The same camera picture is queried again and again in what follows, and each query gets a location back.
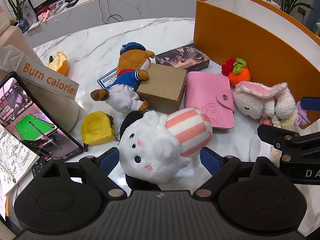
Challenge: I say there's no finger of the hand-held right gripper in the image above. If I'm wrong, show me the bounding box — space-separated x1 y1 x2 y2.
257 124 300 153
301 97 320 109

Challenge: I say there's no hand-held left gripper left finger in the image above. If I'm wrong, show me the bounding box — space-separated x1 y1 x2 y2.
40 148 127 199

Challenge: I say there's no orange crochet carrot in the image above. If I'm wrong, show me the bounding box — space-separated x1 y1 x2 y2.
229 58 251 87

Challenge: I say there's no pink toy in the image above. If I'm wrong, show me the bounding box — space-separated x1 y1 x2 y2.
37 9 49 22

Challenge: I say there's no brown sailor bear plush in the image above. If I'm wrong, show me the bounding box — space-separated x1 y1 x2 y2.
90 42 156 113

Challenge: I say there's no yellow tape measure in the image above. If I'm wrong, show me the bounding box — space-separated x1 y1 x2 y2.
81 111 119 146

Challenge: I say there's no scribbled open notebook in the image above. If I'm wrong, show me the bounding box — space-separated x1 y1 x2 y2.
0 127 40 195

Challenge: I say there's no blue white price tag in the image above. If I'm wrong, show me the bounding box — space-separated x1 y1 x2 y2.
97 68 119 89

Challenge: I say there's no white pink striped bunny plush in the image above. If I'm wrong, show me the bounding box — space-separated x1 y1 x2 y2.
117 107 213 190

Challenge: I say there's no brown cardboard box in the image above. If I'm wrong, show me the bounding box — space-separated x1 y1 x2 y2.
136 63 188 114

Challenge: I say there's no orange peel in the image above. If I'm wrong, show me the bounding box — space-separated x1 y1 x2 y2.
48 52 68 77

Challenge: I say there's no black cable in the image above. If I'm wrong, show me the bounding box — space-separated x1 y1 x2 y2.
98 0 123 23

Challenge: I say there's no white floral cloth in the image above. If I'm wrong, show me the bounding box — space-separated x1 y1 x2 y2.
250 137 282 167

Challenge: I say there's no beige bag with lettered strap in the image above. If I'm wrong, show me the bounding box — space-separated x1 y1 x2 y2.
0 25 80 133

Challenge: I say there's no orange storage box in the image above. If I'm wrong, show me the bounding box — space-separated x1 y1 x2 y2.
193 0 320 130

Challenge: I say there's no pink snap wallet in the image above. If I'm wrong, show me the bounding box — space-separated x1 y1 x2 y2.
185 71 235 130

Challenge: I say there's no black remote control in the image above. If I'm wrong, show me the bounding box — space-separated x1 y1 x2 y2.
31 159 54 177

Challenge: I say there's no dark printed card box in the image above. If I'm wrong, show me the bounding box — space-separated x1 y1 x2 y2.
155 43 210 71

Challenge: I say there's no purple yellow crochet doll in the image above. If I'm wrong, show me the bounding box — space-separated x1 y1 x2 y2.
260 101 310 130

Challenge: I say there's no white pink crochet rabbit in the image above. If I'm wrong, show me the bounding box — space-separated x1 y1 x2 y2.
234 81 297 125

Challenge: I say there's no white desk phone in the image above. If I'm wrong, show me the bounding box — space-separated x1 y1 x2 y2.
54 1 69 13

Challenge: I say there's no black tablet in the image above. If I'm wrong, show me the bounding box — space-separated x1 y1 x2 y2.
0 71 84 162

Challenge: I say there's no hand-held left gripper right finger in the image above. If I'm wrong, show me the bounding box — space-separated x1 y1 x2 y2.
192 147 280 198

